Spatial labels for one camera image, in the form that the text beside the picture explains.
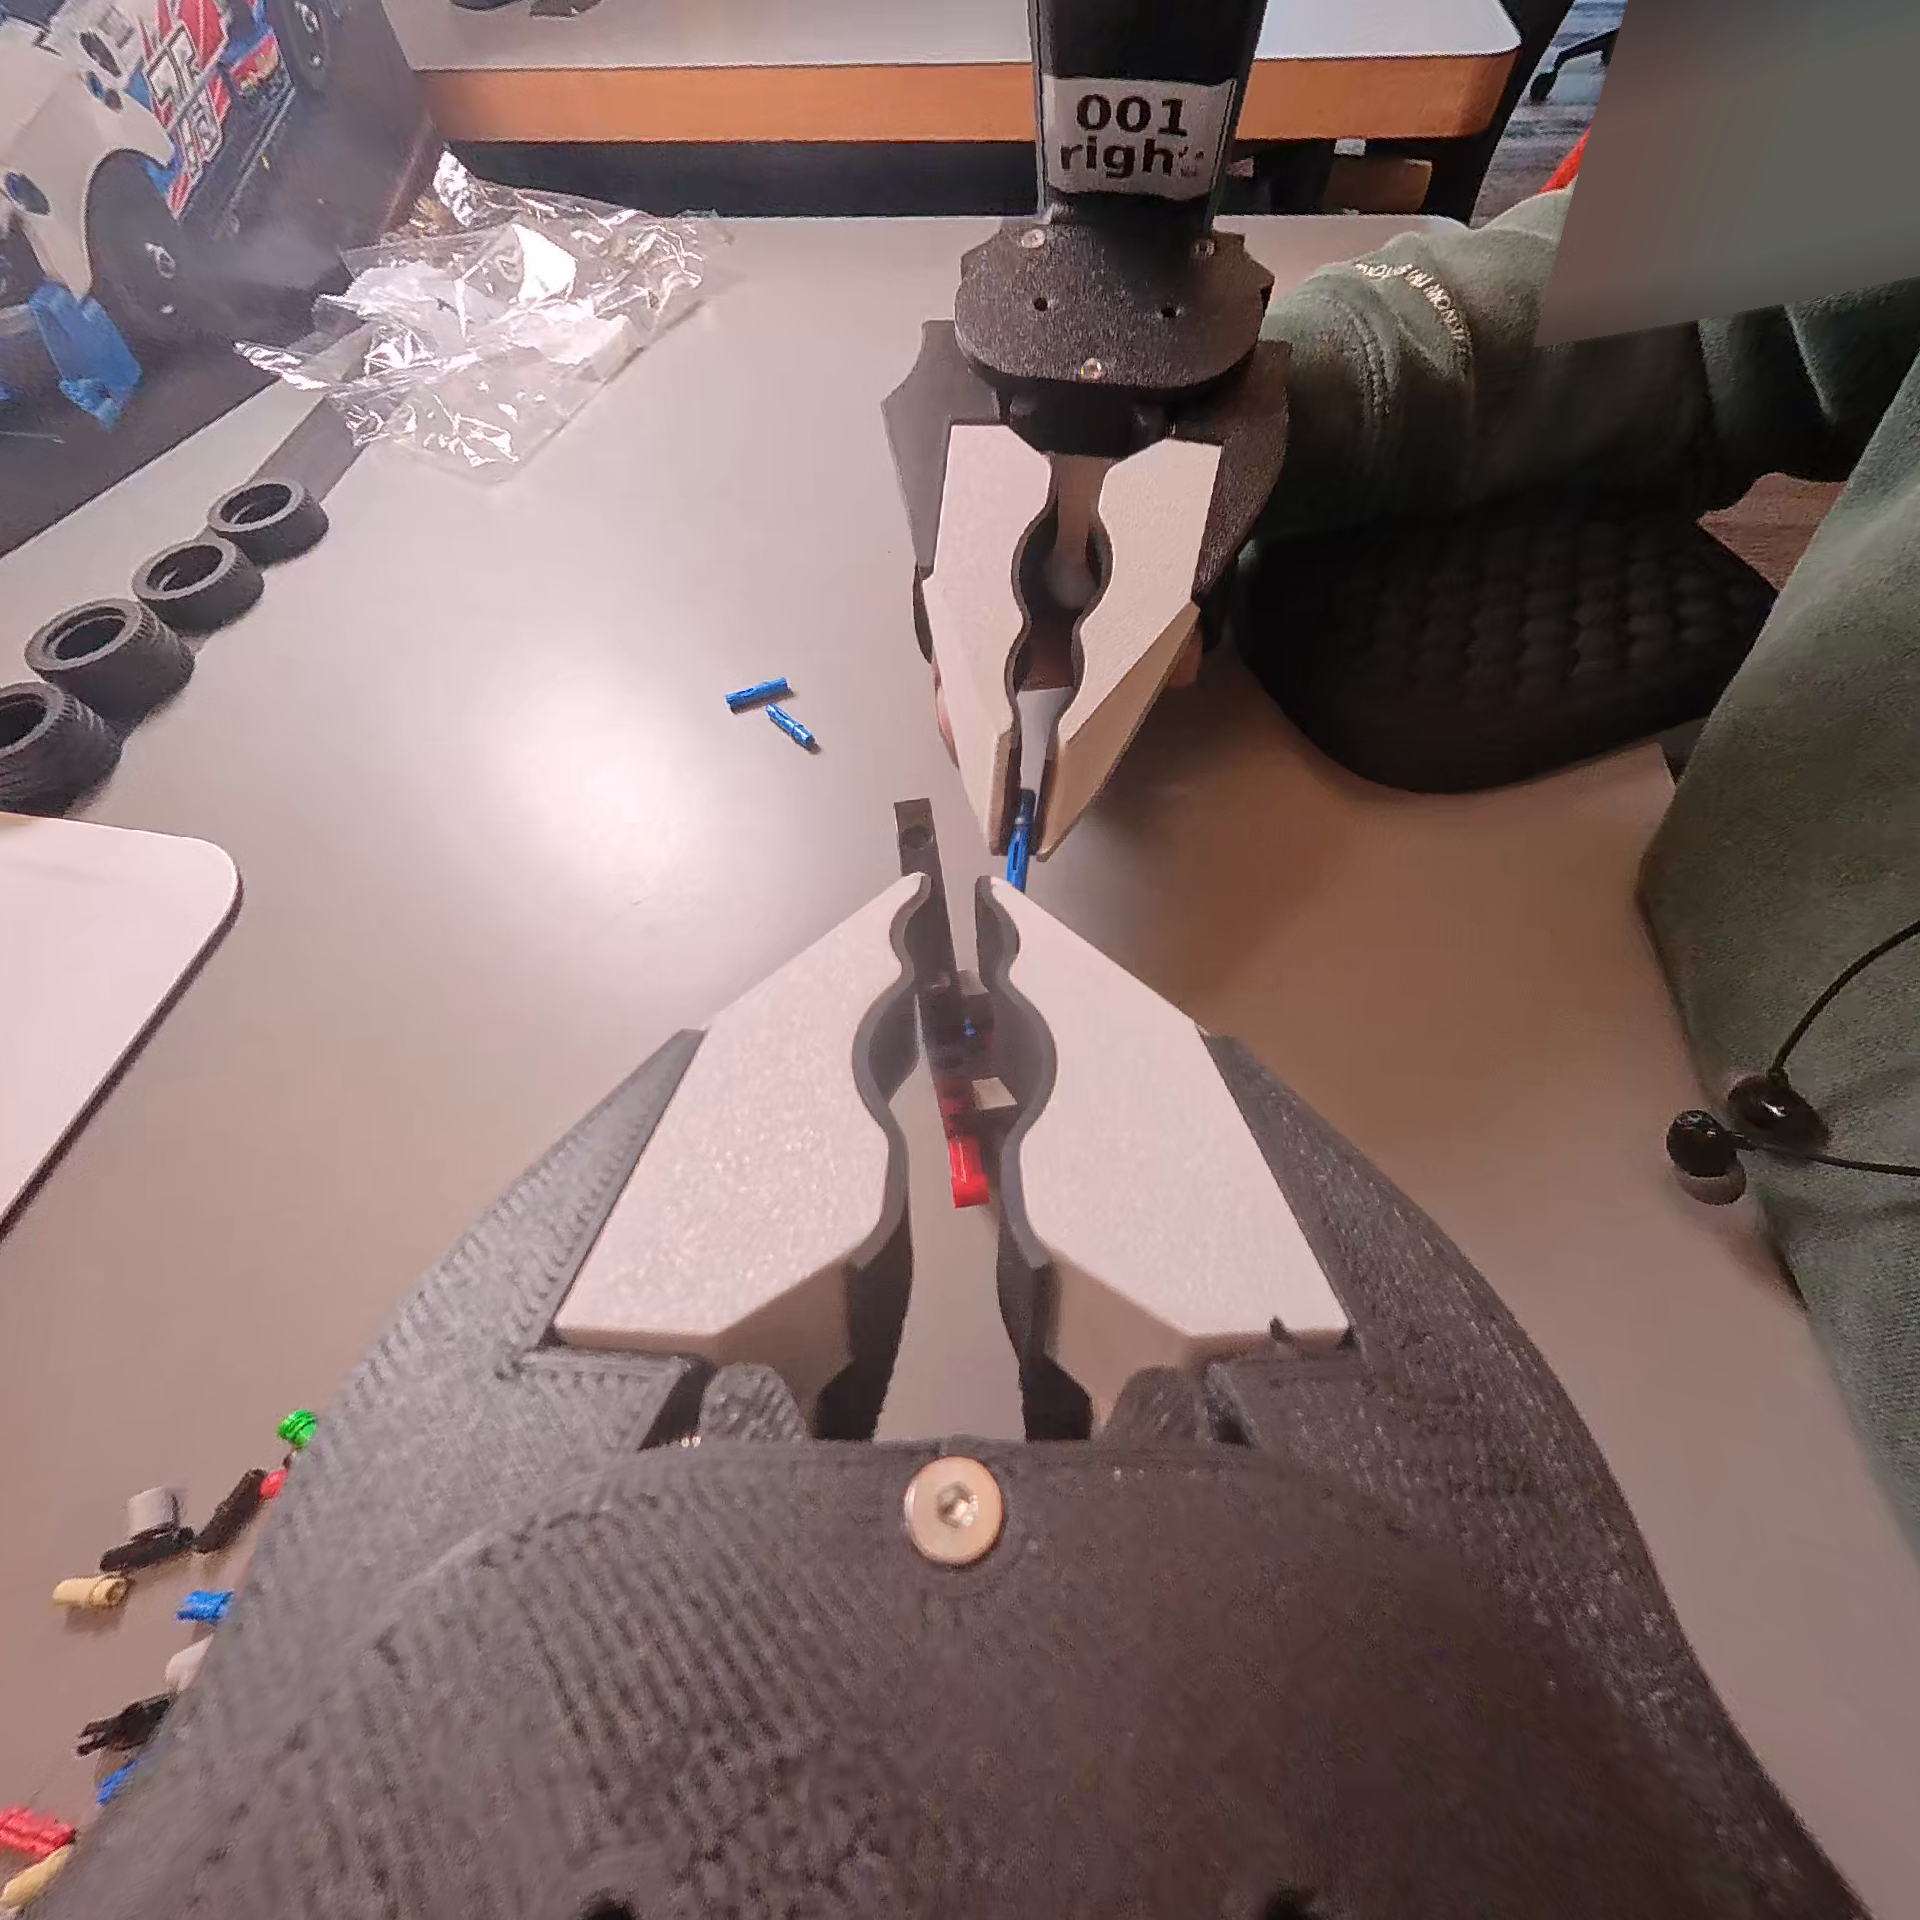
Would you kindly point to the person's right forearm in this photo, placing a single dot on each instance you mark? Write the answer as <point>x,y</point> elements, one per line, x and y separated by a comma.
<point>1503,375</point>

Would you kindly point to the black lego set box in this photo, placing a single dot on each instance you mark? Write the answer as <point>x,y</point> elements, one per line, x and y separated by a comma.
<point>184,227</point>

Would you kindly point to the pile of small lego pieces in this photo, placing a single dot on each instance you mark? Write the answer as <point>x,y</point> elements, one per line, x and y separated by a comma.
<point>153,1517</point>

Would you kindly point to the orange traffic cone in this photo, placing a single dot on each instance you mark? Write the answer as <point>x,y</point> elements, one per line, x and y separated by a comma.
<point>1574,167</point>

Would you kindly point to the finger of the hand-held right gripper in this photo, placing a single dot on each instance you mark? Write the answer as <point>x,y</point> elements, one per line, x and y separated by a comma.
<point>971,603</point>
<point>1151,603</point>

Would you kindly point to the clear plastic bag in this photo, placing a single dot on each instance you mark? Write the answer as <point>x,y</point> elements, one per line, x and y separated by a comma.
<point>476,328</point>

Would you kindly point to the wooden side table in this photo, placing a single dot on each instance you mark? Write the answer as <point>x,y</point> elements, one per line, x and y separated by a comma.
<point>748,90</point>

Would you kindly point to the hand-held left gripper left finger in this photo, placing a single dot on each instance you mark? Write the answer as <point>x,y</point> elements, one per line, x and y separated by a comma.
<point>718,1185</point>

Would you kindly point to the black lego frame assembly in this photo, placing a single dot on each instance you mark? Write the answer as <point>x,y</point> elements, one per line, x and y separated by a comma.
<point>912,842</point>

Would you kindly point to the person's right hand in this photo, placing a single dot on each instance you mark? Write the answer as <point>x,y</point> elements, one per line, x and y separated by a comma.
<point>952,720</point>

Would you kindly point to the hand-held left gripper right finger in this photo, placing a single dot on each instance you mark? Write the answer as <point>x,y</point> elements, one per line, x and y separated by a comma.
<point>1184,1202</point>

